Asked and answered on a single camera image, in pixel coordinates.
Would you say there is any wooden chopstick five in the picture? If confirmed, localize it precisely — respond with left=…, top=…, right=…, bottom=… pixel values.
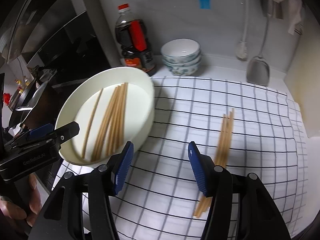
left=106, top=84, right=123, bottom=156

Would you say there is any person's left hand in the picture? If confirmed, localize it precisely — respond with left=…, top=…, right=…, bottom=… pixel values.
left=1, top=173, right=42, bottom=229

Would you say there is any black range hood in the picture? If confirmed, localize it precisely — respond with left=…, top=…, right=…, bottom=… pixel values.
left=1, top=0, right=104, bottom=63

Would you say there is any wooden chopstick nine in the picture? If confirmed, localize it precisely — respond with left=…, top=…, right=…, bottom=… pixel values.
left=195, top=115, right=230, bottom=218

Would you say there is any white cutting board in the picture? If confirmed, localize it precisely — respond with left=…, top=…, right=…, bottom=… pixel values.
left=284, top=19, right=319, bottom=137

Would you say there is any floral ceramic bowl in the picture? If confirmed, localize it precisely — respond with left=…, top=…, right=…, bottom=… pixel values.
left=161, top=38, right=201, bottom=58
left=162, top=53, right=201, bottom=67
left=163, top=60, right=201, bottom=76

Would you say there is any wooden chopstick eleven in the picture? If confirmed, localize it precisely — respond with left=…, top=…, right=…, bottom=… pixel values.
left=199, top=108, right=235, bottom=213

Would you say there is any bottom floral ceramic bowl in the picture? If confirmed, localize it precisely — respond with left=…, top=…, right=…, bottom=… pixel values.
left=163, top=60, right=201, bottom=76

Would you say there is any hanging white rag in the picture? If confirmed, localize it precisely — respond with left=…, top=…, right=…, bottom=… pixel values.
left=273, top=0, right=303, bottom=35

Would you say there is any steel spatula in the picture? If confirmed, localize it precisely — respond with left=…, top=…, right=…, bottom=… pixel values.
left=246, top=13, right=271, bottom=87

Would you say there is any wooden chopstick seven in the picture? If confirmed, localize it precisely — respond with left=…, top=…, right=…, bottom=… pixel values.
left=116, top=82, right=128, bottom=149

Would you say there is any wooden chopstick one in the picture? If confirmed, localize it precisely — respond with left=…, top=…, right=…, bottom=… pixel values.
left=81, top=88, right=104, bottom=159

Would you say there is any cream oval plastic basin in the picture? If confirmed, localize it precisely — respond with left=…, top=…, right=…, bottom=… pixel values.
left=55, top=67, right=155, bottom=167

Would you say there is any wooden chopstick three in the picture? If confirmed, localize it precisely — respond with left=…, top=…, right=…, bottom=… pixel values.
left=93, top=85, right=122, bottom=161

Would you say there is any wooden chopstick eight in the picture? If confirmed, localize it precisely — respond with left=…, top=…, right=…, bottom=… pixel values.
left=192, top=114, right=227, bottom=217

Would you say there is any wooden chopstick six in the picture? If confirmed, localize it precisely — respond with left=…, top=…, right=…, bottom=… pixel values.
left=109, top=83, right=127, bottom=155

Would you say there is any top floral ceramic bowl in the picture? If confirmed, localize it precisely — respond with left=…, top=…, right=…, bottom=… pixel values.
left=161, top=38, right=201, bottom=58

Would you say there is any wooden chopstick ten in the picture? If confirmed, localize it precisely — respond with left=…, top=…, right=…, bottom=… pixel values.
left=197, top=112, right=232, bottom=218

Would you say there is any dark soy sauce bottle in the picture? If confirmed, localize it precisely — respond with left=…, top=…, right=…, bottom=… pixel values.
left=115, top=3, right=157, bottom=76

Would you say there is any wooden chopstick two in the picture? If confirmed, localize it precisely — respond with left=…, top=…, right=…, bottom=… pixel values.
left=90, top=86, right=119, bottom=162

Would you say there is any wooden chopstick four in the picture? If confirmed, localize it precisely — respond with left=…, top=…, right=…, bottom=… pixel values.
left=96, top=84, right=124, bottom=159

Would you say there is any middle floral ceramic bowl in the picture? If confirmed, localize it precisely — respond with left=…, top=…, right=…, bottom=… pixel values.
left=162, top=53, right=201, bottom=67

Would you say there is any white dish brush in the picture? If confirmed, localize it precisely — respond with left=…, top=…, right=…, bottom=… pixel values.
left=235, top=0, right=249, bottom=61

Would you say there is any white black checkered cloth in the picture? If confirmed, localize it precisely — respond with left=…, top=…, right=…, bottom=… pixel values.
left=51, top=76, right=309, bottom=240

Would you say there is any blue wall hook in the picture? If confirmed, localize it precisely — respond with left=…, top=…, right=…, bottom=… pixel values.
left=199, top=0, right=210, bottom=9

